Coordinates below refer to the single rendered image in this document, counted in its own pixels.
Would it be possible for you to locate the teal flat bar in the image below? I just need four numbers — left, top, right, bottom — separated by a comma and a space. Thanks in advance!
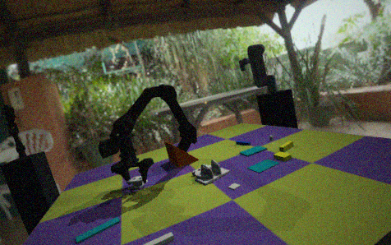
76, 217, 121, 243

